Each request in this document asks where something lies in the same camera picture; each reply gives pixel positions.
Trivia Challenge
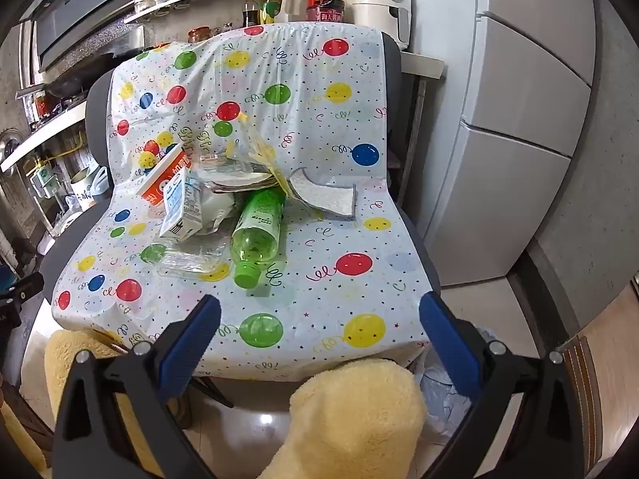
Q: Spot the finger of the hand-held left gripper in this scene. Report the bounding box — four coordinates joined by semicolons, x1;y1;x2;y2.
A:
0;272;46;330

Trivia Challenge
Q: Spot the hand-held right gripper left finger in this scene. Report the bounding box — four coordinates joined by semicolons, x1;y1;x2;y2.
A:
52;294;223;479

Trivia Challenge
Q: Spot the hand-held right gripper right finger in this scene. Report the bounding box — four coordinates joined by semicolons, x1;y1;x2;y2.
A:
418;290;586;479

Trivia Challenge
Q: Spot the green plastic bottle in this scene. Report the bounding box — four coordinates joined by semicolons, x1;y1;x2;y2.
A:
230;187;288;289

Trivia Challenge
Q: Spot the white plastic bag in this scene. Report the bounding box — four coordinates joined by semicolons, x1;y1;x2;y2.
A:
407;327;495;445

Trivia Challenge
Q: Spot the clear plastic bottle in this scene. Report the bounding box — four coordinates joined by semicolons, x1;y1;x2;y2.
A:
157;239;235;280

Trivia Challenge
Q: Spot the green white gas valve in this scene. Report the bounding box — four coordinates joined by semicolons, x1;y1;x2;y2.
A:
30;164;61;198

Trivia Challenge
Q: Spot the white printed mug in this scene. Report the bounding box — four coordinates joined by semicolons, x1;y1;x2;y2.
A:
70;167;108;210

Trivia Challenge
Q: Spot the person's yellow fleece right leg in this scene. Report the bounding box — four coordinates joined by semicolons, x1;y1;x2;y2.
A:
260;356;429;479

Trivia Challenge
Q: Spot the crumpled white tissue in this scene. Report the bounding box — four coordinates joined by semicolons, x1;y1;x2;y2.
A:
197;192;245;233

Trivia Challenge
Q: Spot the wooden slatted furniture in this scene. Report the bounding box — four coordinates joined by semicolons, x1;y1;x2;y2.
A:
562;334;611;410

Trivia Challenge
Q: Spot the white blue milk carton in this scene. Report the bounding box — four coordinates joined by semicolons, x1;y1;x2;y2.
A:
159;166;205;240

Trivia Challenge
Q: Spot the orange white paper cup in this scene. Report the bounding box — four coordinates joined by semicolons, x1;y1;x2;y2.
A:
137;142;193;206

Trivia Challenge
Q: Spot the flattened paper wrapper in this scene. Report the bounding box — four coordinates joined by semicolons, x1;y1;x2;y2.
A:
194;157;280;195

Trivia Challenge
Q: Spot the clear yellow plastic bag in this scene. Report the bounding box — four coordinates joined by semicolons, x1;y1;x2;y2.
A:
200;112;300;200

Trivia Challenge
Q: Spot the white refrigerator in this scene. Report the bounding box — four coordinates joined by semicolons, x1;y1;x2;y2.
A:
414;0;600;290

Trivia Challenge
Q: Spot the balloon print plastic cover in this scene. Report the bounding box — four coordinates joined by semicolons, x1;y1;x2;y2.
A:
52;22;435;377

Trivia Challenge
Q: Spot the steel range hood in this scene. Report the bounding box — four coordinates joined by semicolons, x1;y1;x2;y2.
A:
20;0;145;73

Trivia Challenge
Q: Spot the white side counter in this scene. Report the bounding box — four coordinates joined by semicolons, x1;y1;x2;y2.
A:
399;50;445;81

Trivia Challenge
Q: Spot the white plastic jug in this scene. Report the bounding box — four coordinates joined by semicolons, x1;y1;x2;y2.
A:
277;0;306;23

